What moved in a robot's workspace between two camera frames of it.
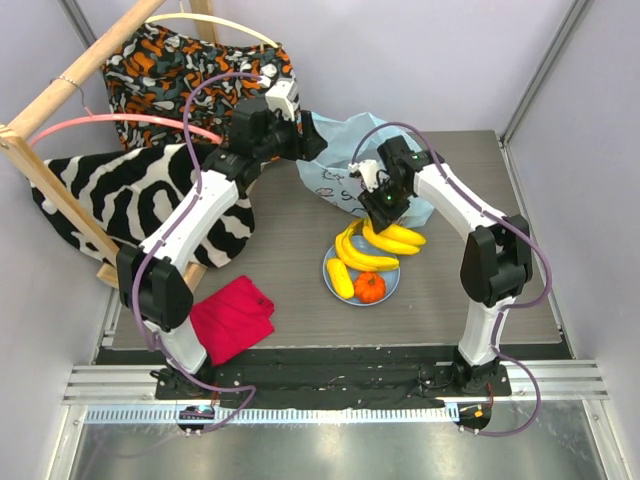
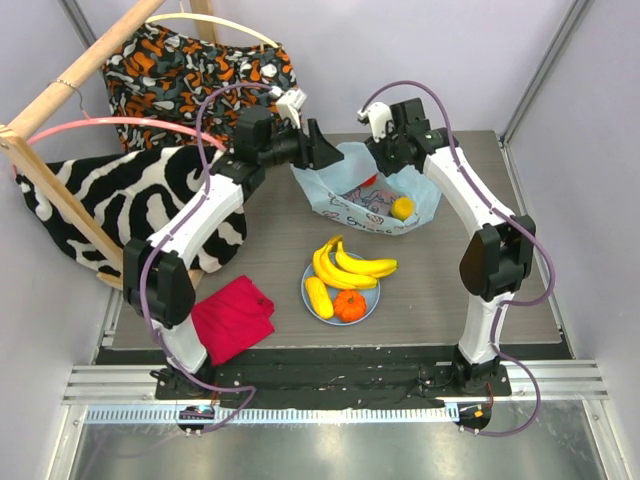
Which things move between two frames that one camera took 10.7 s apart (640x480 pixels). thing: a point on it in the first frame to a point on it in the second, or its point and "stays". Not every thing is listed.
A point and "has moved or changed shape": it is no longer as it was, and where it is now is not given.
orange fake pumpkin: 369,287 to 349,306
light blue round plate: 391,276 to 371,296
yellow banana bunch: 395,238 to 380,268
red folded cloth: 232,319 stays
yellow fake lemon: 341,278 to 319,297
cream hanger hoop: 217,19 stays
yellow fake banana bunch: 350,256 to 328,267
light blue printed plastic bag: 349,139 has moved or changed shape
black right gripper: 382,212 to 382,154
